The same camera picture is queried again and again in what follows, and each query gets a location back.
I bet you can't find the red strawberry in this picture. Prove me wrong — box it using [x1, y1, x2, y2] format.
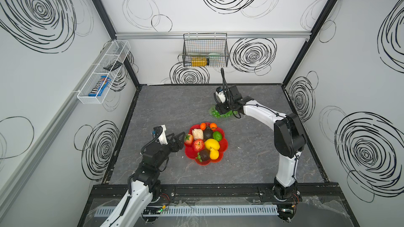
[184, 133, 194, 146]

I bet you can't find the red apple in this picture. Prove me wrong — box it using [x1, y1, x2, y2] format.
[193, 139, 205, 152]

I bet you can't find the green grape bunch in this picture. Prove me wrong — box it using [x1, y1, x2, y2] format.
[209, 106, 238, 119]

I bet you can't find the red flower-shaped fruit bowl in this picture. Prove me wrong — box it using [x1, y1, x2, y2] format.
[184, 123, 228, 166]

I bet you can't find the dark purple mangosteen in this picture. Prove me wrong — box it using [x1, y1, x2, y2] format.
[196, 149, 210, 163]

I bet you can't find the orange tangerine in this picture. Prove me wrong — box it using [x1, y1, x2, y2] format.
[209, 123, 217, 130]
[200, 123, 207, 130]

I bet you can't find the dark avocado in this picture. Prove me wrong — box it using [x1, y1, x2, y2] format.
[203, 127, 214, 141]

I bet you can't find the large yellow lemon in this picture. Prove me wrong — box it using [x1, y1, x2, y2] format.
[205, 139, 221, 150]

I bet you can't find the small yellow pear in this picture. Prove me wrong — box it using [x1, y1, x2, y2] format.
[209, 148, 220, 160]

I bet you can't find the green lime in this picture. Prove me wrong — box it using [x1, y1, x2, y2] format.
[213, 131, 223, 142]

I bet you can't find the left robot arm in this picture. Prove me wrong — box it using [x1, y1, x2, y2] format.
[101, 126, 186, 227]

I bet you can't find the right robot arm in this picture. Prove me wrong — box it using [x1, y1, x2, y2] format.
[214, 84, 308, 201]

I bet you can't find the yellow sponge in basket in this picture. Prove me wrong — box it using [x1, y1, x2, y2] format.
[191, 57, 209, 67]

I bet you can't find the blue candy packet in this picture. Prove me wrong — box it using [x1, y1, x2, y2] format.
[88, 76, 110, 97]

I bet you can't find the black remote control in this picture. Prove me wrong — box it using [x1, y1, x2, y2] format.
[103, 61, 123, 72]

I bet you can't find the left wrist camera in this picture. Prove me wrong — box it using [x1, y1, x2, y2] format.
[154, 125, 168, 145]

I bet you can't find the black wire wall basket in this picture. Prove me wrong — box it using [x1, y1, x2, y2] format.
[180, 37, 229, 68]

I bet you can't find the white slotted cable duct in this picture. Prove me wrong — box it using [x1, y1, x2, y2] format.
[93, 204, 280, 218]

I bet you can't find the white wire wall shelf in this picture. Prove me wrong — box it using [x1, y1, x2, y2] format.
[77, 40, 130, 105]

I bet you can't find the aluminium wall rail back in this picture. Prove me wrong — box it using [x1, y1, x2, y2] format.
[116, 31, 311, 40]

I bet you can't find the aluminium wall rail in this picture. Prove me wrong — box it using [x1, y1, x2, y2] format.
[1, 40, 113, 217]
[116, 31, 311, 40]

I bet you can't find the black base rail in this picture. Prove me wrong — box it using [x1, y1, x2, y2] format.
[88, 182, 343, 203]

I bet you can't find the aluminium wall rail left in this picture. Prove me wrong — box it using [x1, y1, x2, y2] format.
[1, 40, 113, 217]

